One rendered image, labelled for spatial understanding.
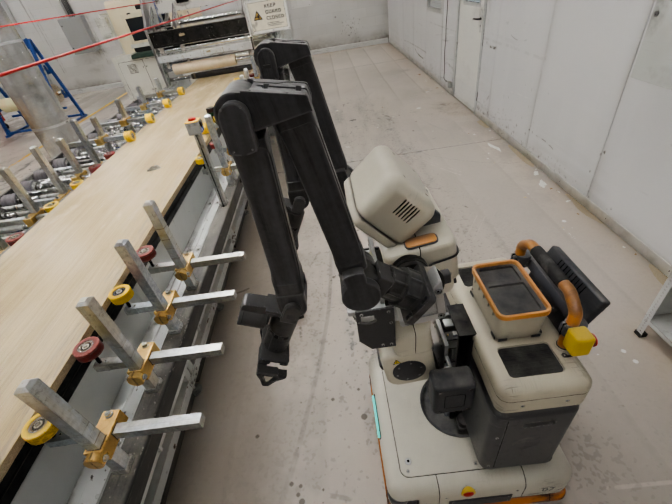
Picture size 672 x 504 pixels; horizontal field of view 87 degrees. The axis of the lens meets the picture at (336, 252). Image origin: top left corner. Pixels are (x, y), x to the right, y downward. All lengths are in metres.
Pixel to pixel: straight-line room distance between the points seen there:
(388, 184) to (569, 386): 0.73
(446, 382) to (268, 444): 1.08
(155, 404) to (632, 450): 1.89
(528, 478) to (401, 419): 0.47
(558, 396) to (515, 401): 0.11
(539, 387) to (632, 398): 1.15
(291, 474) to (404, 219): 1.39
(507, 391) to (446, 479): 0.54
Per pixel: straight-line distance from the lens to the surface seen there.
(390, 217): 0.77
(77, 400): 1.48
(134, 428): 1.20
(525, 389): 1.12
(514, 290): 1.20
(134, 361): 1.31
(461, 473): 1.55
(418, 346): 1.10
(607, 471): 2.02
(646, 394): 2.29
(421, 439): 1.58
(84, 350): 1.41
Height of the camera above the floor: 1.73
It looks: 38 degrees down
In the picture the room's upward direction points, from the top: 10 degrees counter-clockwise
